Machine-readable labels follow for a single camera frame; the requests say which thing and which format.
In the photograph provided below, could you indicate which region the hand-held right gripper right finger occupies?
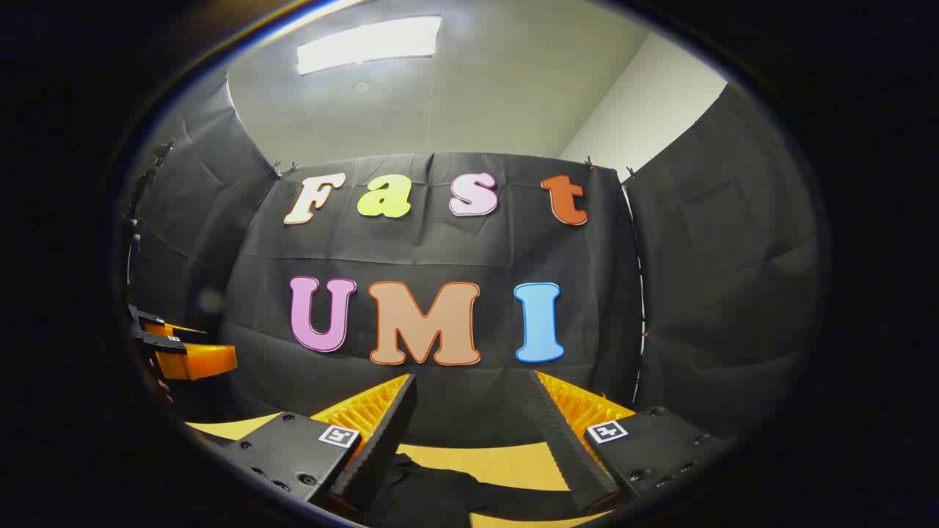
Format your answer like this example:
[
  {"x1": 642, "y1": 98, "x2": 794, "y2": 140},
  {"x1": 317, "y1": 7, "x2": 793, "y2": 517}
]
[{"x1": 525, "y1": 370, "x2": 734, "y2": 514}]

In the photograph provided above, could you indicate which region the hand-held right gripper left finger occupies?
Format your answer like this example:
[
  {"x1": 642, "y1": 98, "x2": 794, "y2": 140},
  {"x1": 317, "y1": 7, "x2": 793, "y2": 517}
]
[{"x1": 192, "y1": 373, "x2": 419, "y2": 518}]

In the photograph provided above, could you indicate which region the black button-up garment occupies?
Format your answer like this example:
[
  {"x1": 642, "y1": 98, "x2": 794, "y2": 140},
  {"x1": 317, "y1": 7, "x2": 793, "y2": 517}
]
[{"x1": 367, "y1": 453, "x2": 588, "y2": 528}]

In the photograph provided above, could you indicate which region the black backdrop cloth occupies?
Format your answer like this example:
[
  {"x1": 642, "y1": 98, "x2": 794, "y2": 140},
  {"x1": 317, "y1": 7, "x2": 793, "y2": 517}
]
[{"x1": 121, "y1": 70, "x2": 822, "y2": 448}]

